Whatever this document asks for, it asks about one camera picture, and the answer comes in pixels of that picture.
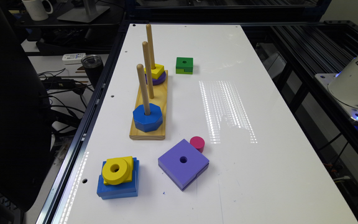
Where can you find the green square block with hole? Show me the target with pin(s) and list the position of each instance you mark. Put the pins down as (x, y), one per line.
(184, 65)

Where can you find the blue octagon block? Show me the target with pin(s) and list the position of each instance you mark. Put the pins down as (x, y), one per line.
(147, 123)

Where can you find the pink cylinder block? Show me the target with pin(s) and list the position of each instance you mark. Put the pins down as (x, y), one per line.
(198, 143)

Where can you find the purple round disc block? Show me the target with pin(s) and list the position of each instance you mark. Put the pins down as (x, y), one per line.
(160, 79)

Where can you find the small yellow square block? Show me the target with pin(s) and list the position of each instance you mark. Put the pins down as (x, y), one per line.
(157, 71)

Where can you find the purple square block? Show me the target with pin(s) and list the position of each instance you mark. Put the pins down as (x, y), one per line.
(183, 163)

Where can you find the blue square block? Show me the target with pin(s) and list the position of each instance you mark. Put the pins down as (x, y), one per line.
(127, 189)

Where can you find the wooden peg base board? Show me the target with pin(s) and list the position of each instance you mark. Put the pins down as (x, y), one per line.
(160, 99)

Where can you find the front wooden peg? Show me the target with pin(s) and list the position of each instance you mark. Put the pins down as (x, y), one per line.
(143, 88)

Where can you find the wooden peg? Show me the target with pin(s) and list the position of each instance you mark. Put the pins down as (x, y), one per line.
(151, 45)
(148, 72)
(143, 88)

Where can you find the middle wooden peg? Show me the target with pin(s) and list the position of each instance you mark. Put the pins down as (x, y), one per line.
(148, 72)

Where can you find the rear wooden peg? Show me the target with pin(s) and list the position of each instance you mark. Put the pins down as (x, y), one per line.
(151, 45)

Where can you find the black tumbler cup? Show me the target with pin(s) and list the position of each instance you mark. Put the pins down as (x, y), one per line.
(93, 65)

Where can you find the white remote label device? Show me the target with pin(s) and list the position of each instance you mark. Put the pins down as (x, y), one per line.
(70, 59)

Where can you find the grey monitor stand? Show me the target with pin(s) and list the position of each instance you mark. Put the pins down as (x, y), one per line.
(85, 14)

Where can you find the black office chair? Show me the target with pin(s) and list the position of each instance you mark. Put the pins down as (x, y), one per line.
(25, 132)

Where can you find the white mug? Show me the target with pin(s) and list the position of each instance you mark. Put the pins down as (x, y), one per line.
(36, 9)

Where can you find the yellow ring block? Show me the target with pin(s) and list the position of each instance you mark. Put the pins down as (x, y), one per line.
(118, 170)

